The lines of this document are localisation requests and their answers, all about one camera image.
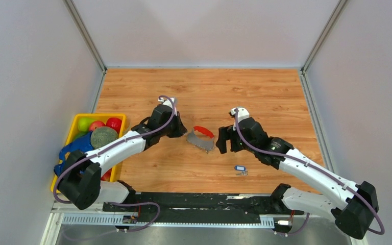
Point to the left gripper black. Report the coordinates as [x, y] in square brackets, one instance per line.
[181, 129]

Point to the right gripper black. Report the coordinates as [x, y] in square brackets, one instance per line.
[225, 133]

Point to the blue tag key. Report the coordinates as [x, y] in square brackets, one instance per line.
[241, 170]

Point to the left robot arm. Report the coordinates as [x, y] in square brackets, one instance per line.
[80, 182]

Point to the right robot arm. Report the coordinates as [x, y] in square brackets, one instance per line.
[351, 206]

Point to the red tomato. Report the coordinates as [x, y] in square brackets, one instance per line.
[114, 123]

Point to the netted melon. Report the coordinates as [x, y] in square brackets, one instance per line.
[102, 136]

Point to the red apple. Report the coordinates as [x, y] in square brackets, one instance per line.
[96, 124]

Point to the yellow plastic bin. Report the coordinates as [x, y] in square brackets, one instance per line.
[97, 116]

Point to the green apple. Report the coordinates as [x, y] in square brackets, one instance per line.
[84, 123]

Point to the blue snack bag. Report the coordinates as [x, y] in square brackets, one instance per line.
[81, 143]

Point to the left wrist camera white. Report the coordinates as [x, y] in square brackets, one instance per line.
[167, 100]

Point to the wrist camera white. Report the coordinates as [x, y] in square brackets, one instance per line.
[167, 100]
[239, 113]

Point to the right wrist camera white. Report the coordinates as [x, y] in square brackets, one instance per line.
[239, 113]

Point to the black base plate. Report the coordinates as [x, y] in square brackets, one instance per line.
[204, 208]

